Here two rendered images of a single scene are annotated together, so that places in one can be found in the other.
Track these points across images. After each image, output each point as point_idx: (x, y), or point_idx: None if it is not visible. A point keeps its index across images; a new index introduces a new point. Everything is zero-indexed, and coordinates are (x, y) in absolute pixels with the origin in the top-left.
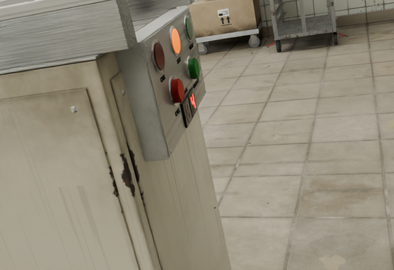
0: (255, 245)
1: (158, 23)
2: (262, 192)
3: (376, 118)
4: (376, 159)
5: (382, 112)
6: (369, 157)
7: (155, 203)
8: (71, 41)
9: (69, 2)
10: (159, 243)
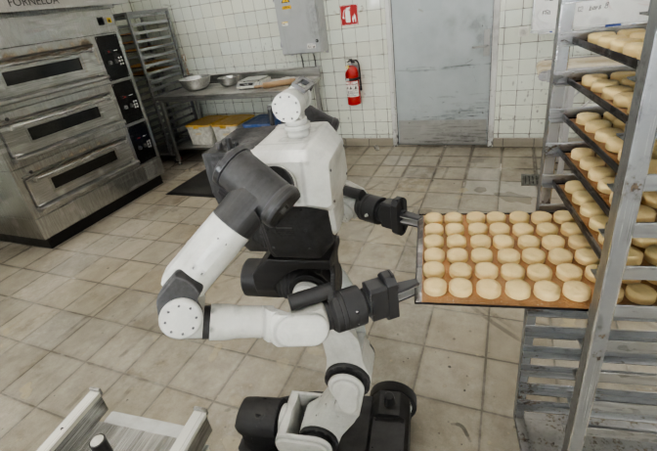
0: None
1: (153, 424)
2: None
3: (6, 396)
4: (56, 420)
5: (3, 388)
6: (49, 424)
7: None
8: (197, 450)
9: (195, 434)
10: None
